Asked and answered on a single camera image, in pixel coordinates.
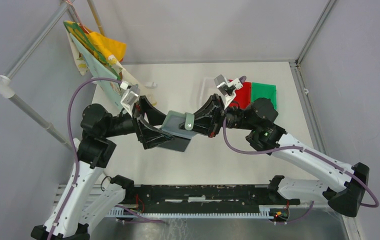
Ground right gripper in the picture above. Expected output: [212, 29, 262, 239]
[179, 93, 257, 138]

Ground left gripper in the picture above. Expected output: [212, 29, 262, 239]
[103, 95, 176, 148]

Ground green leather card holder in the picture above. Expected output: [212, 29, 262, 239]
[160, 110, 197, 139]

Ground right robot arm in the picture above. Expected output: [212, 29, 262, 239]
[181, 94, 371, 218]

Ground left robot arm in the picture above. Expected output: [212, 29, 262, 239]
[31, 96, 175, 240]

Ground clear plastic bin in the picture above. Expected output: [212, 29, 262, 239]
[197, 77, 221, 107]

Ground red plastic bin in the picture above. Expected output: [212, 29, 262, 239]
[229, 81, 252, 109]

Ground green plastic bin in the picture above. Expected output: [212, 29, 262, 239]
[250, 82, 277, 110]

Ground patterned cloth bags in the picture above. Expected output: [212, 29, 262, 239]
[63, 20, 157, 106]

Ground white pipe pole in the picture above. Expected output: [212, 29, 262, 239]
[0, 75, 72, 150]

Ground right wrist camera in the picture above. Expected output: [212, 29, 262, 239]
[213, 74, 247, 109]

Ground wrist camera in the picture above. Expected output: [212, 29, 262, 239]
[213, 74, 247, 109]
[119, 81, 140, 117]

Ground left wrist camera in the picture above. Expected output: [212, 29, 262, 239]
[119, 81, 140, 117]

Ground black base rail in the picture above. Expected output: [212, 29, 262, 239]
[122, 184, 301, 214]

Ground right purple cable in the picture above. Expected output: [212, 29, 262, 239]
[222, 75, 380, 224]

